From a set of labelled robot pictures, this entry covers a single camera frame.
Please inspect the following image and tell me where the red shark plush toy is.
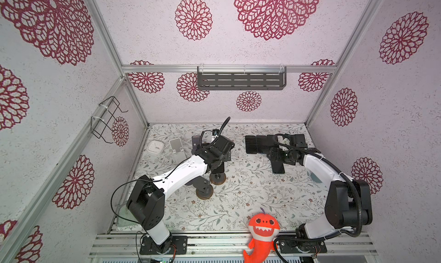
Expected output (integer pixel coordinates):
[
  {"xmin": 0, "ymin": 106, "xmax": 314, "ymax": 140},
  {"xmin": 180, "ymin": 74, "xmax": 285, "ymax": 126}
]
[{"xmin": 243, "ymin": 209, "xmax": 280, "ymax": 263}]

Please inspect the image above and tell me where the middle round stand base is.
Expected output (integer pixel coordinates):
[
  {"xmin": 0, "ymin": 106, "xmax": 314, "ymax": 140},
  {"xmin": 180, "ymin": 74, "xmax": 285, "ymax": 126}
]
[{"xmin": 210, "ymin": 173, "xmax": 226, "ymax": 186}]

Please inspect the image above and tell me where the black smartphone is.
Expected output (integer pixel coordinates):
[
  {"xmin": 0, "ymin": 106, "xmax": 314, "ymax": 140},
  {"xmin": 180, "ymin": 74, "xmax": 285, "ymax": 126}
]
[{"xmin": 245, "ymin": 136, "xmax": 258, "ymax": 155}]

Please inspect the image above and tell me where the white empty phone stand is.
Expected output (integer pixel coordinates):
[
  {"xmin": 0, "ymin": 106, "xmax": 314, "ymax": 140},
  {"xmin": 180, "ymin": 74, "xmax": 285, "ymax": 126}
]
[{"xmin": 169, "ymin": 138, "xmax": 187, "ymax": 164}]

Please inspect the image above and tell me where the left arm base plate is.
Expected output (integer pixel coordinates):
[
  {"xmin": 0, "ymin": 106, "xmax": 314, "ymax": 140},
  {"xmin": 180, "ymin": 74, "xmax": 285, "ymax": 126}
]
[{"xmin": 140, "ymin": 235, "xmax": 188, "ymax": 255}]

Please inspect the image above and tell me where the front round stand base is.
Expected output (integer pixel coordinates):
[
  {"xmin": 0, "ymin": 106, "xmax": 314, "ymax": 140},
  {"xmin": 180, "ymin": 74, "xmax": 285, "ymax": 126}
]
[{"xmin": 196, "ymin": 185, "xmax": 214, "ymax": 200}]

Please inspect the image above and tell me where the round stand base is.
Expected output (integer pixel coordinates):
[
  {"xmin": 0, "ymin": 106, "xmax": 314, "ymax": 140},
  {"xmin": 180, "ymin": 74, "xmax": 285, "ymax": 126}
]
[
  {"xmin": 196, "ymin": 185, "xmax": 214, "ymax": 200},
  {"xmin": 210, "ymin": 173, "xmax": 226, "ymax": 186}
]

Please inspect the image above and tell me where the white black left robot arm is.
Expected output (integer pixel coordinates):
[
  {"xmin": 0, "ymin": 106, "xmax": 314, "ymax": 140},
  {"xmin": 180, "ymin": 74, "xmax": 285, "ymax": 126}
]
[{"xmin": 126, "ymin": 136, "xmax": 234, "ymax": 247}]

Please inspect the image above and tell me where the black wire wall rack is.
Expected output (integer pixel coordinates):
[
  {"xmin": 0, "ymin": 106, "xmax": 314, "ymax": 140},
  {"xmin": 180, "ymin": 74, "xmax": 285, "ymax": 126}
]
[{"xmin": 89, "ymin": 96, "xmax": 127, "ymax": 144}]

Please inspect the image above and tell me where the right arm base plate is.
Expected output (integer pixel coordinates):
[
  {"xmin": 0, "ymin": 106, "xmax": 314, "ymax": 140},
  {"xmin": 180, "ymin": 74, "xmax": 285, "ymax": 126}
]
[{"xmin": 277, "ymin": 235, "xmax": 327, "ymax": 254}]

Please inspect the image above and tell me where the white earbuds case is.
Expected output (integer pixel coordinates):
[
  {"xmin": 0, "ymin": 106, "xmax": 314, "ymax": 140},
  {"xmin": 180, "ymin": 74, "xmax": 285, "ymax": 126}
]
[{"xmin": 147, "ymin": 140, "xmax": 165, "ymax": 155}]

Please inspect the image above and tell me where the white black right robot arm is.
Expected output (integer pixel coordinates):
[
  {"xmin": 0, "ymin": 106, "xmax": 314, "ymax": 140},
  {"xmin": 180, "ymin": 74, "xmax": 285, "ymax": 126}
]
[{"xmin": 268, "ymin": 133, "xmax": 373, "ymax": 241}]

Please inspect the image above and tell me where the grey wall shelf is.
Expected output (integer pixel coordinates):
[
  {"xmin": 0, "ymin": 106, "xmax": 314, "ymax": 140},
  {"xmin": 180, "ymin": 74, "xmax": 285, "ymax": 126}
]
[{"xmin": 196, "ymin": 66, "xmax": 287, "ymax": 91}]

